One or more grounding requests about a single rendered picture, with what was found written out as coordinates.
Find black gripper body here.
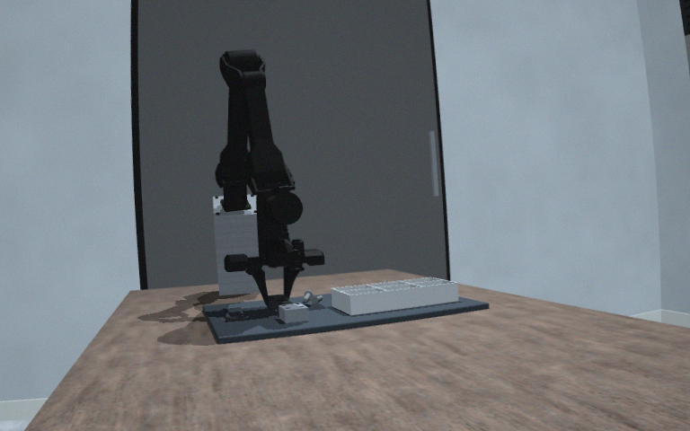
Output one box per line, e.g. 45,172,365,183
224,224,324,272

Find dark grey flat bar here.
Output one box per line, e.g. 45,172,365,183
277,299,292,312

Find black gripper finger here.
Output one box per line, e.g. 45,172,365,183
284,267,305,300
245,269,269,306

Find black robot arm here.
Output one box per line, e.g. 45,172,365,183
215,49,305,268

